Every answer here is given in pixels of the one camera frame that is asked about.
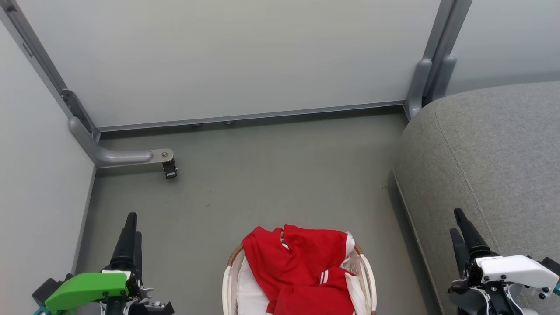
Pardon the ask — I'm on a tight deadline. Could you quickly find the grey fabric sofa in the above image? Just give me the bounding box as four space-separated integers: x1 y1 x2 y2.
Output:
392 81 560 315

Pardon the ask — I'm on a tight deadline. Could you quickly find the white laundry basket brown rim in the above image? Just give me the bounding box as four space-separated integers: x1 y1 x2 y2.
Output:
222 242 378 315

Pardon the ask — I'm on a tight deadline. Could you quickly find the grey partition bottom rail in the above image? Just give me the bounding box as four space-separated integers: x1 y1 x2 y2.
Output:
96 101 406 133

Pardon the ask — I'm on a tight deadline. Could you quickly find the grey partition corner post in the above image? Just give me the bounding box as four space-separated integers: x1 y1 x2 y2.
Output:
0 0 102 143

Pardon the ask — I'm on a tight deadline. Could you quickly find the grey partition post with feet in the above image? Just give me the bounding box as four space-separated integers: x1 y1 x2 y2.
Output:
404 0 474 121

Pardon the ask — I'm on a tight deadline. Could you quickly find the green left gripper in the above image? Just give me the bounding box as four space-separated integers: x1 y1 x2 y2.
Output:
44 212 175 315

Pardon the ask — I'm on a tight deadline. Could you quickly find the red and white garment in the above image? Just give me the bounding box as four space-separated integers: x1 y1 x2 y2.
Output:
241 224 356 315

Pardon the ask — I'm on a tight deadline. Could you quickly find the white basket liner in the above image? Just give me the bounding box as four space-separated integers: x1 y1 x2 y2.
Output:
235 256 369 315

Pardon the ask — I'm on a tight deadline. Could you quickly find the grey partition foot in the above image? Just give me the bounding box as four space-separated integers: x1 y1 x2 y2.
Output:
68 116 175 168

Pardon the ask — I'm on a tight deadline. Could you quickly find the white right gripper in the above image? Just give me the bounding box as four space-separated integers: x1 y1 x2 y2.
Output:
448 208 560 315

